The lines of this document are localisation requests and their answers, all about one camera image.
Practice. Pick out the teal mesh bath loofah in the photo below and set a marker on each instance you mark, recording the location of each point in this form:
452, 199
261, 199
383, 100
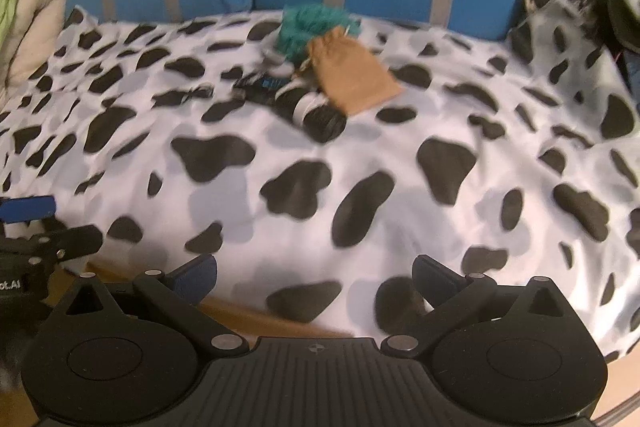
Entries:
300, 29

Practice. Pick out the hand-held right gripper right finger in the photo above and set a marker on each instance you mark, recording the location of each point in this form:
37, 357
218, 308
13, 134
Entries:
430, 279

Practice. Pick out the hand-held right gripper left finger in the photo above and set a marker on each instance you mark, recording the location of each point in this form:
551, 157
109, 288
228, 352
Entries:
197, 279

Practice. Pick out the brown cardboard box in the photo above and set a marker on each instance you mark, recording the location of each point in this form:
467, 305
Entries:
280, 322

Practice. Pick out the black cloth white band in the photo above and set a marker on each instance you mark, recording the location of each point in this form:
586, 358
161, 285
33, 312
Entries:
325, 119

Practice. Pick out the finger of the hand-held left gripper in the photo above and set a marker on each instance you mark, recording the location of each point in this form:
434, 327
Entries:
30, 208
75, 239

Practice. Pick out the beige quilt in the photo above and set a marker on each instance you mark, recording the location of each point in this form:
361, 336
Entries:
40, 7

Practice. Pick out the black white cow-print blanket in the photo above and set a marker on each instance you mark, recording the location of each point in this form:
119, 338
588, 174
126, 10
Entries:
350, 147

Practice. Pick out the black packet blue label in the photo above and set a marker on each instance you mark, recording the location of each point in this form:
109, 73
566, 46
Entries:
260, 87

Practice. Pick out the small white silicone case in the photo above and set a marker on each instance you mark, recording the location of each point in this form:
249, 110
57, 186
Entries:
275, 58

